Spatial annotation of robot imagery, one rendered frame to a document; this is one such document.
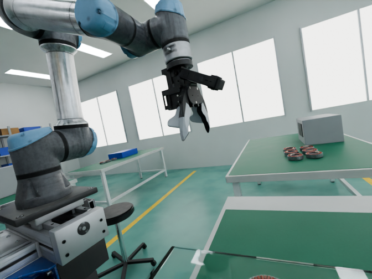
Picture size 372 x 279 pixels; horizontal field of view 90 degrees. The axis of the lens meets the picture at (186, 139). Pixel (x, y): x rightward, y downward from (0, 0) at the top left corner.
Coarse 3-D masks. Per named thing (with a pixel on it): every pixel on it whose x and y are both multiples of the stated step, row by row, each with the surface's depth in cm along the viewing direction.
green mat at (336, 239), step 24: (240, 216) 81; (264, 216) 77; (288, 216) 74; (312, 216) 71; (336, 216) 69; (360, 216) 66; (216, 240) 68; (240, 240) 66; (264, 240) 63; (288, 240) 61; (312, 240) 59; (336, 240) 57; (360, 240) 56; (336, 264) 49; (360, 264) 48
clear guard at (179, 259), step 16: (176, 256) 18; (192, 256) 18; (208, 256) 17; (224, 256) 17; (240, 256) 17; (160, 272) 16; (176, 272) 16; (192, 272) 16; (208, 272) 15; (224, 272) 15; (240, 272) 15; (256, 272) 15; (272, 272) 14; (288, 272) 14; (304, 272) 14; (320, 272) 14; (336, 272) 13; (352, 272) 13; (368, 272) 13
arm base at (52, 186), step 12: (60, 168) 62; (24, 180) 55; (36, 180) 55; (48, 180) 57; (60, 180) 60; (24, 192) 54; (36, 192) 55; (48, 192) 56; (60, 192) 58; (24, 204) 53; (36, 204) 54
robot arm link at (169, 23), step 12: (168, 0) 45; (156, 12) 47; (168, 12) 45; (180, 12) 46; (156, 24) 46; (168, 24) 45; (180, 24) 46; (156, 36) 48; (168, 36) 46; (180, 36) 46
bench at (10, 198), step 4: (72, 180) 245; (76, 180) 250; (72, 184) 248; (8, 196) 219; (12, 196) 215; (0, 200) 204; (4, 200) 200; (8, 200) 196; (12, 200) 193; (0, 204) 186
